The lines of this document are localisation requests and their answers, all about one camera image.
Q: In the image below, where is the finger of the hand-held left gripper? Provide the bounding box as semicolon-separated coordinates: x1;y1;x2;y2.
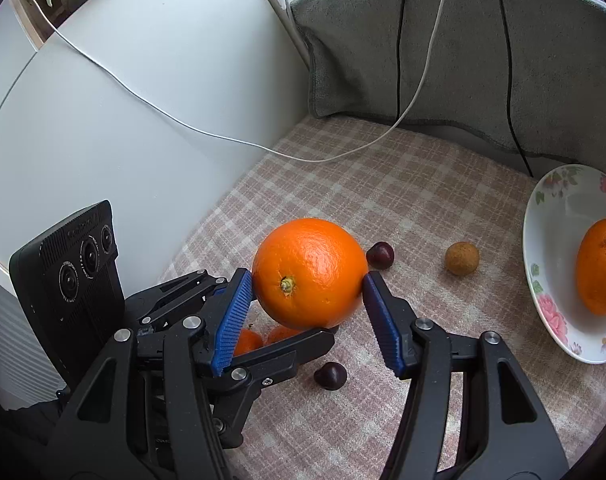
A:
203;327;337;448
126;270;230;327

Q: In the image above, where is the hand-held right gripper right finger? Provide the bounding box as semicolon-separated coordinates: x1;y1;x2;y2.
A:
362;270;570;480

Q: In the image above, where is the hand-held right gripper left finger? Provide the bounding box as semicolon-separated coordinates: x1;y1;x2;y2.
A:
43;267;256;480

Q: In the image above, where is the small tangerine with stem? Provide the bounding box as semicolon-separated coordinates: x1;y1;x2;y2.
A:
265;325;304;346

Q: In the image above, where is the dark red plum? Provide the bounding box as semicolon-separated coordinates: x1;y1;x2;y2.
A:
313;361;348;390
366;241;395;271

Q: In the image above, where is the large smooth orange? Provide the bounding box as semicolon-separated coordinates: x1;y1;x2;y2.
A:
251;217;370;331

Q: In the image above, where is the white floral plate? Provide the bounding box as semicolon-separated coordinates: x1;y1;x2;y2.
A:
523;164;606;365

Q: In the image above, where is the pink plaid blanket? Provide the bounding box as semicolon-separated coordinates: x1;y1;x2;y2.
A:
155;115;606;466

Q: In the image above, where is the white cabinet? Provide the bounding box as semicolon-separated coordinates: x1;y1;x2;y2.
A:
0;0;315;407

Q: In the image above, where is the large brown-spotted orange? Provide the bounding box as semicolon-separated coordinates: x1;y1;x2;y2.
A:
576;218;606;317

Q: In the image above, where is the grey cushion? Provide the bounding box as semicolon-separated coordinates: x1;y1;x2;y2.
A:
289;0;606;178

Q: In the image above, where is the thin white cable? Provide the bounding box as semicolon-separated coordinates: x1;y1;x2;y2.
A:
33;0;454;163

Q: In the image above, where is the black cable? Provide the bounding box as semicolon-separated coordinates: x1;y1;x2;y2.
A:
497;0;534;179
395;0;455;121

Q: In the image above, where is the thick white cable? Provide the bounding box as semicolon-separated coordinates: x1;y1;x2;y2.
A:
243;0;316;68

